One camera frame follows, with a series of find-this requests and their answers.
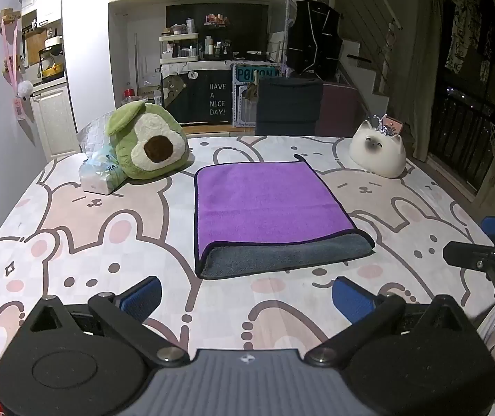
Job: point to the bunny print bed sheet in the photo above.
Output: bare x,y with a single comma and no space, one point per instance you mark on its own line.
100,242

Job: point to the green avocado plush toy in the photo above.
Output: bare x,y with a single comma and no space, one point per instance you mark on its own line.
150,143

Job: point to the white desktop shelf organizer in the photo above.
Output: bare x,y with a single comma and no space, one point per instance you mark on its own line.
179,45

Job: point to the plastic tissue pack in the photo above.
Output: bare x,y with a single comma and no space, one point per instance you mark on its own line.
100,172

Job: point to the blue framed printed sign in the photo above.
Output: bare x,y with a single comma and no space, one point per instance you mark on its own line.
252,95

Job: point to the purple and grey towel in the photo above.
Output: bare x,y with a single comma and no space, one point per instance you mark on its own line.
265,208

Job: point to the staircase with railing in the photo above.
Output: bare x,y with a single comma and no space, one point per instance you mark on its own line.
373,52

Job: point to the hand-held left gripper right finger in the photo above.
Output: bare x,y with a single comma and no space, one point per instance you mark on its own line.
351,304

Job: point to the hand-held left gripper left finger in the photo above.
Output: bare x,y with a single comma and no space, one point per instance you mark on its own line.
142,298

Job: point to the patterned hanging clothes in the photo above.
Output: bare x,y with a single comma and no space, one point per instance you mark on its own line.
477,26

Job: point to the white fluffy pompom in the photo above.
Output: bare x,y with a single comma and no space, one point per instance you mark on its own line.
25,88

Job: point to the black hanging jacket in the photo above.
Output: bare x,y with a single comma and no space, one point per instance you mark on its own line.
314,39

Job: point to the white kitchen cabinet door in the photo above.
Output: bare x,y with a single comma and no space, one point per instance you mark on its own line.
52,121

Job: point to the brown purple box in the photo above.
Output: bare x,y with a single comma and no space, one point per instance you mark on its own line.
338,108

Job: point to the black printed cabinet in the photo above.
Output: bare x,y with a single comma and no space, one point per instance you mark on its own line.
206,95

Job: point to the dark blue chair back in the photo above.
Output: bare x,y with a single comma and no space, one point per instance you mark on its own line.
288,106

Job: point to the pink phone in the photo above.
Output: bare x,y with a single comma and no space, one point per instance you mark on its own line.
392,125

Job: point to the white cat-shaped container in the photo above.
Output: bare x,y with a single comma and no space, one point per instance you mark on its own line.
377,151

